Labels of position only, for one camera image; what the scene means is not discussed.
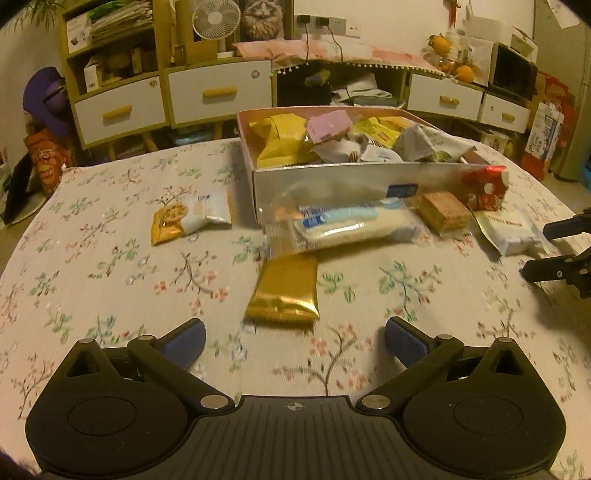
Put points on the cardboard box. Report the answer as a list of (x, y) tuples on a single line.
[(323, 184)]

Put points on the purple bag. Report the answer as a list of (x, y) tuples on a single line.
[(46, 97)]

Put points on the red shopping bag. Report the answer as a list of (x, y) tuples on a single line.
[(551, 92)]

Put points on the wooden drawer cabinet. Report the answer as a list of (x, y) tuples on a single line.
[(480, 90)]

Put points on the floral tablecloth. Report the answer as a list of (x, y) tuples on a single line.
[(115, 277)]

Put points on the large yellow snack packet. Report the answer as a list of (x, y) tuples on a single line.
[(383, 131)]

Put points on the clear cracker packet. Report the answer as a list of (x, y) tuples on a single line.
[(443, 212)]

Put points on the cat picture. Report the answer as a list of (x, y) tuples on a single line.
[(264, 18)]

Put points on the white cardboard carton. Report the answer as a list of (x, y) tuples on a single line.
[(498, 32)]

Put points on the red white dotted packet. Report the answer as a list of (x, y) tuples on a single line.
[(485, 187)]

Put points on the pink lace cloth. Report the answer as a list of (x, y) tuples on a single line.
[(351, 53)]

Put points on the orange snack bag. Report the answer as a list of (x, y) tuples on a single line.
[(46, 161)]

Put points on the wall power outlet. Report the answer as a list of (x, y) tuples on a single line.
[(323, 22)]

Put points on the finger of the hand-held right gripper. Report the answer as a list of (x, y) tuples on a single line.
[(568, 227), (554, 270)]

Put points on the white green snack packet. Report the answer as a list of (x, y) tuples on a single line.
[(425, 143)]

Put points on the pink snack packet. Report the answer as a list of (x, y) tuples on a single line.
[(328, 124)]

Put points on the wooden shelf cabinet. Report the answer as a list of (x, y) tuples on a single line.
[(159, 50)]

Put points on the gold snack packet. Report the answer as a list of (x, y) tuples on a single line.
[(284, 286)]

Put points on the white brown snack packet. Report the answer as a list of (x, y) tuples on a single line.
[(339, 151)]

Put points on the white snack bar packet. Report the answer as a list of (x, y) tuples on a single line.
[(508, 230)]

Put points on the white desk fan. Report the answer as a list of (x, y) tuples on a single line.
[(214, 18)]

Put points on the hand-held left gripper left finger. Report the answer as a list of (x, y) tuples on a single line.
[(187, 344)]

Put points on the orange fruit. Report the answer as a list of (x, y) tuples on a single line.
[(465, 73), (439, 45)]

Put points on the clear wrapped white roll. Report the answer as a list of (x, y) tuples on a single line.
[(351, 226)]

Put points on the stack of papers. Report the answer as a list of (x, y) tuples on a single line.
[(122, 21)]

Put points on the black microwave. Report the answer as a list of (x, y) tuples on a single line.
[(512, 71)]

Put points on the black laptop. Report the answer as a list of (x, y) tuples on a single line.
[(18, 189)]

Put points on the orange white cookie packet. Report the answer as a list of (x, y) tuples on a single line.
[(191, 217)]

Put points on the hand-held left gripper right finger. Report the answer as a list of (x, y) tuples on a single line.
[(406, 344)]

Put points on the white blue carton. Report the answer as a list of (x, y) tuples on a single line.
[(545, 131)]

